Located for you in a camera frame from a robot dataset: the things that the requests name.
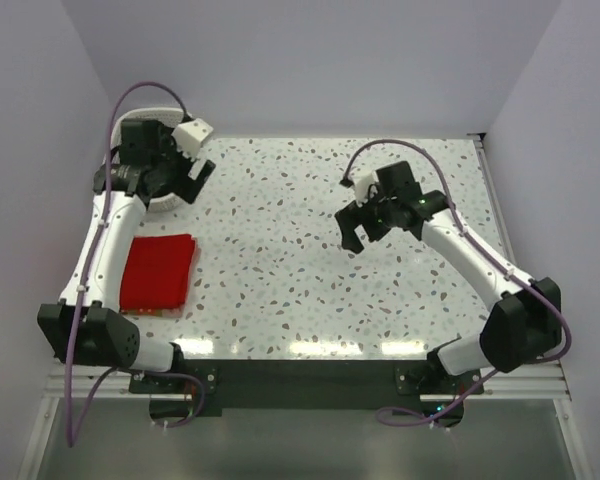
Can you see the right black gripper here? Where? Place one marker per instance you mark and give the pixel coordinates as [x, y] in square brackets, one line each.
[348, 219]

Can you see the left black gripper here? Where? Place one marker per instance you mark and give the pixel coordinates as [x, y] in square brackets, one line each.
[183, 185]

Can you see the red t shirt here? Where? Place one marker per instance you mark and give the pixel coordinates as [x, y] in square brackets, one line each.
[157, 272]

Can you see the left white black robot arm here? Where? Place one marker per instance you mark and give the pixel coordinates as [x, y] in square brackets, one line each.
[85, 326]

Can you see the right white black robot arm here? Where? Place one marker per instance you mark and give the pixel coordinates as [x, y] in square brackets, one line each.
[522, 324]

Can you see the white plastic laundry basket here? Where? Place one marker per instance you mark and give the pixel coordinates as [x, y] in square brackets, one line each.
[138, 139]

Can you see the folded pink t shirt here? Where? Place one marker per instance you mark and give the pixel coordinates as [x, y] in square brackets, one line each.
[170, 311]

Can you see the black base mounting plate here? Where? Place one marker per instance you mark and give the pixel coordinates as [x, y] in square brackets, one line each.
[211, 387]

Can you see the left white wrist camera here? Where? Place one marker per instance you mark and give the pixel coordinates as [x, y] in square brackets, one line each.
[191, 135]

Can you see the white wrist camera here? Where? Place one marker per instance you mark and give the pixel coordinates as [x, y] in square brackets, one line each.
[365, 188]
[191, 135]

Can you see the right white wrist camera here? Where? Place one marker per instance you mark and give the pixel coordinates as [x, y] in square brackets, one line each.
[365, 188]

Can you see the aluminium right side rail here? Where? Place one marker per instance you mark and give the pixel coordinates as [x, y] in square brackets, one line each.
[478, 142]

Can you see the aluminium rail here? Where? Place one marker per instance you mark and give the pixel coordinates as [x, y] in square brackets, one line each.
[544, 381]
[478, 142]

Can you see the aluminium front rail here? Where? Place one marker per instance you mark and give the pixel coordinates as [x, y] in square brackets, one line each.
[544, 381]

